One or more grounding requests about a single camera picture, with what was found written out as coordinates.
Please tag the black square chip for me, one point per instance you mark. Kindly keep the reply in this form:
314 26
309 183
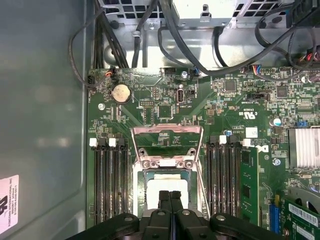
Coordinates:
282 92
230 85

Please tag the white board sticker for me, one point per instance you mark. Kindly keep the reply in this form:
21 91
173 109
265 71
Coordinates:
251 132

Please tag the black graphics card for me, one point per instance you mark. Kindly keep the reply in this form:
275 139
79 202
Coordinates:
300 212

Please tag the CPU socket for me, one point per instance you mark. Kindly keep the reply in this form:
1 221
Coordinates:
193 185

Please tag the black PC case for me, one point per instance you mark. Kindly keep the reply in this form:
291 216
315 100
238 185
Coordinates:
37 100

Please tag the silver metal drive cage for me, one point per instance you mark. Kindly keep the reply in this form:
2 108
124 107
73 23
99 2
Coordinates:
195 12

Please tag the metal socket cover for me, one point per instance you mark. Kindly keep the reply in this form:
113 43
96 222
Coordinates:
150 129

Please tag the internal USB port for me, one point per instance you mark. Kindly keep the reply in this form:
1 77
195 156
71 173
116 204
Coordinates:
180 95

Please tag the green RAM stick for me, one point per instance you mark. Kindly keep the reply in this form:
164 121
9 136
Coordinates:
250 180

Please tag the green motherboard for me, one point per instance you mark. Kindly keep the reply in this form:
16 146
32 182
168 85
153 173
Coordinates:
225 105

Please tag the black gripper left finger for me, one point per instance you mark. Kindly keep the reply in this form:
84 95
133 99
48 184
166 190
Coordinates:
155 225

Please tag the round coin battery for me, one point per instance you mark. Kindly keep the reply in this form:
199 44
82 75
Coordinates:
121 93

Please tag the silver motherboard screw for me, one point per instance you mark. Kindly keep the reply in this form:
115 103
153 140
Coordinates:
276 162
184 74

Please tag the silver CPU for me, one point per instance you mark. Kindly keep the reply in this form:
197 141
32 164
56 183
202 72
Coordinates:
155 190

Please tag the silver finned heatsink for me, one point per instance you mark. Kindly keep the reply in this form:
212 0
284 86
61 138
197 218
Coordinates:
305 147

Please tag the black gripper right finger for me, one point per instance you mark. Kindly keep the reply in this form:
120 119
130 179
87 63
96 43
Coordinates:
190 225

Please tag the blue expansion slot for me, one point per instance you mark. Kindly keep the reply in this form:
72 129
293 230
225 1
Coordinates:
275 217

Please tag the white case sticker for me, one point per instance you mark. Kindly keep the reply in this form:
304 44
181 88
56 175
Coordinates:
8 200

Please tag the silver round capacitor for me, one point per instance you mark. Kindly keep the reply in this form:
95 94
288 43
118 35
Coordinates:
276 122

